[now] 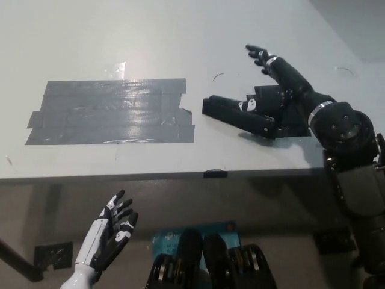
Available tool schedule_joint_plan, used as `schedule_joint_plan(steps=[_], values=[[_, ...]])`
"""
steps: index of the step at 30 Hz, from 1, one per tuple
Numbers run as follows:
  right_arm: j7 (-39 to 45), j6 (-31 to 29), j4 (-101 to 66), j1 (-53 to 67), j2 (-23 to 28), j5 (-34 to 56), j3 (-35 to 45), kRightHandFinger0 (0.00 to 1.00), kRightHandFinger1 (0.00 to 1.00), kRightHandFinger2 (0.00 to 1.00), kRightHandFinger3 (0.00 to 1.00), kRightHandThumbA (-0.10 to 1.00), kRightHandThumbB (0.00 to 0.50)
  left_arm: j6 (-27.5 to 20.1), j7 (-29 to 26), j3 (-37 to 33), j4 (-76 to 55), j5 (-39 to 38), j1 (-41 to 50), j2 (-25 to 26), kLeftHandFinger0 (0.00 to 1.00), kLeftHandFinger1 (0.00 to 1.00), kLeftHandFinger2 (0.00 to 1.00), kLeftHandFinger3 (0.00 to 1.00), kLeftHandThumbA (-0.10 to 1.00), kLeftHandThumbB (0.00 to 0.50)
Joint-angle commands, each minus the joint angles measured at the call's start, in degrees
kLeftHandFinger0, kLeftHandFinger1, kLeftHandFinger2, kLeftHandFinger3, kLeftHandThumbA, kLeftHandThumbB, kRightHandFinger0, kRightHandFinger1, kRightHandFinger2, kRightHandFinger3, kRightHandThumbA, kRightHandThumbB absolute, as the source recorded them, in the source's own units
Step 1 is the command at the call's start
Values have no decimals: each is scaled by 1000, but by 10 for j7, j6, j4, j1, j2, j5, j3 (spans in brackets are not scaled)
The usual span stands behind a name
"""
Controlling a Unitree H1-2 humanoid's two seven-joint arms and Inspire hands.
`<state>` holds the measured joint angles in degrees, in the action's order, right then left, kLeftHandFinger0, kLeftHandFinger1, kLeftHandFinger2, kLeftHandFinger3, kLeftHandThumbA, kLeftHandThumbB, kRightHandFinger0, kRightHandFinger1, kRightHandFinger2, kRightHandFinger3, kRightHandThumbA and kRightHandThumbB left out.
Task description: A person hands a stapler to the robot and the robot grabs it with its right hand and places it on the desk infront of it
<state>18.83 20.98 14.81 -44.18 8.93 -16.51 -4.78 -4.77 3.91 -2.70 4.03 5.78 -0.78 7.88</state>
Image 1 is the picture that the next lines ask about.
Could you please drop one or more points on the black table leg brace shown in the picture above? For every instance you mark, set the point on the black table leg brace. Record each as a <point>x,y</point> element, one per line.
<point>18,260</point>

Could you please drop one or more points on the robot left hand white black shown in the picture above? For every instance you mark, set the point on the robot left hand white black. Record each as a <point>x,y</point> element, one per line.
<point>112,231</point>

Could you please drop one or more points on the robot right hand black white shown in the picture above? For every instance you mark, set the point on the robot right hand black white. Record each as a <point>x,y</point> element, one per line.
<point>288,78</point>

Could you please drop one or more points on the black floor tape patch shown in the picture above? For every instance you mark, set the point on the black floor tape patch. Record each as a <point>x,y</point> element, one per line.
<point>55,254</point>

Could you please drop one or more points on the clear tape piece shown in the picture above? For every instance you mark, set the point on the clear tape piece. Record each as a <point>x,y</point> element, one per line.
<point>116,70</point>

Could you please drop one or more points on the grey duct tape patch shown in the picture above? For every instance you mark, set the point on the grey duct tape patch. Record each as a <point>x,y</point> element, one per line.
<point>111,113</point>

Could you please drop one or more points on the teal label box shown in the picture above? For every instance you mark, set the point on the teal label box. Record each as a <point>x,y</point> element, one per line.
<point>167,241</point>

